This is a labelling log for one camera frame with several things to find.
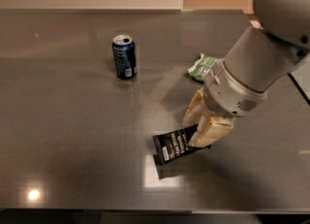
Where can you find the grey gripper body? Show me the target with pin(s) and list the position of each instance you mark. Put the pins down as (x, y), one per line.
(230, 93)

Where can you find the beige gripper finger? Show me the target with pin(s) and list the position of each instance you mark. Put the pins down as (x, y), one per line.
(195, 110)
(211, 128)

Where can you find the black rxbar chocolate bar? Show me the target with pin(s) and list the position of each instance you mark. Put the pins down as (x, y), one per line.
(174, 145)

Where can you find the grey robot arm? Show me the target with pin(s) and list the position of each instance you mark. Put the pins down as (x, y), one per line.
(278, 46)

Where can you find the green chip bag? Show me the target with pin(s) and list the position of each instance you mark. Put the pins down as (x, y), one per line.
(201, 67)

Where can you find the blue soda can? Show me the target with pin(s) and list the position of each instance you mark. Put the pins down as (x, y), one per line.
(124, 54)

